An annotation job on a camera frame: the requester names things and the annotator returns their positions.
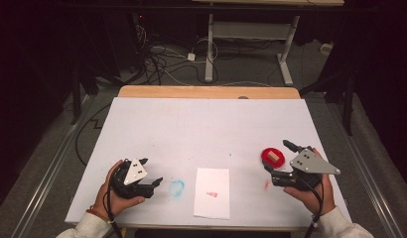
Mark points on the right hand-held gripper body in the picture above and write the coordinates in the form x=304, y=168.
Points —
x=310, y=163

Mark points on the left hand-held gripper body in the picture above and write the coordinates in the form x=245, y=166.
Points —
x=133, y=178

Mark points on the small wooden stamp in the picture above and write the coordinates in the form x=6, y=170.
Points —
x=272, y=156

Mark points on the round red ink pad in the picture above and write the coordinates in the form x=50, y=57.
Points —
x=281, y=159

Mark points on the person's left hand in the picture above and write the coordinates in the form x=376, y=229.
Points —
x=120, y=205

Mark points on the person's right hand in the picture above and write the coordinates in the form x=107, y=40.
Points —
x=315, y=200

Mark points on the white paper sheet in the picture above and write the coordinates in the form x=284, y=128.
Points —
x=212, y=185

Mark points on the large white board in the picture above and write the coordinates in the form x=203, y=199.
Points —
x=204, y=132

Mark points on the black metal stand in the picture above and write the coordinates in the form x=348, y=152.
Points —
x=348, y=105

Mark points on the wooden table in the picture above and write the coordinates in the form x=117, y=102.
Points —
x=208, y=92

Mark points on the white box on floor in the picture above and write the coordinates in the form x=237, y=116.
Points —
x=326, y=48

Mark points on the small white power adapter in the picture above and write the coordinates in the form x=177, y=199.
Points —
x=191, y=57

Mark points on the metal floor rail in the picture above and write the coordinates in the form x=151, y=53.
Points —
x=49, y=168
x=367, y=172

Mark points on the white metal desk frame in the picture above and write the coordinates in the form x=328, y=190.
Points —
x=251, y=30

